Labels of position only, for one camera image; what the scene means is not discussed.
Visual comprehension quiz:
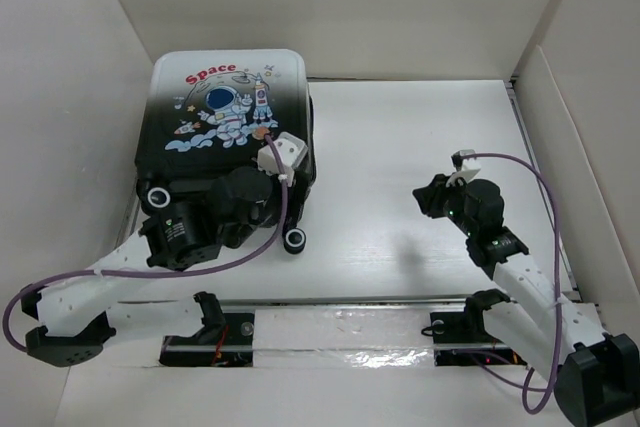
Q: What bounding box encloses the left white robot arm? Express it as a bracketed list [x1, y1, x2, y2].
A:
[16, 167, 315, 368]

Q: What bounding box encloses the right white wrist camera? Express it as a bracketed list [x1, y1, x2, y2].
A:
[446, 149, 481, 187]

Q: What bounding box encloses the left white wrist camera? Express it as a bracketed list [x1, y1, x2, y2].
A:
[256, 132, 309, 182]

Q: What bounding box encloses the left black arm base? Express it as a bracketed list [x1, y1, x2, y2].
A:
[159, 292, 255, 368]

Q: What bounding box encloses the silver metal rail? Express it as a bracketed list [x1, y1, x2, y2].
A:
[164, 341, 511, 354]

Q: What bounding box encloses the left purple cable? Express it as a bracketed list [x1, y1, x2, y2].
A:
[2, 134, 292, 354]

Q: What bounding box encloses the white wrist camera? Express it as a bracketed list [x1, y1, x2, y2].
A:
[446, 149, 481, 187]
[256, 132, 309, 182]

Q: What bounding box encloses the black space-print kids suitcase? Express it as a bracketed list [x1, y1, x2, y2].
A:
[133, 46, 318, 255]

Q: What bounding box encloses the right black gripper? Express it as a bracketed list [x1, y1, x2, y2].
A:
[411, 172, 477, 237]

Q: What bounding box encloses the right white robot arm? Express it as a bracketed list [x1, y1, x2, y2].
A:
[412, 174, 639, 426]

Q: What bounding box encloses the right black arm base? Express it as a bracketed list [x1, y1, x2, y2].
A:
[421, 289, 527, 367]

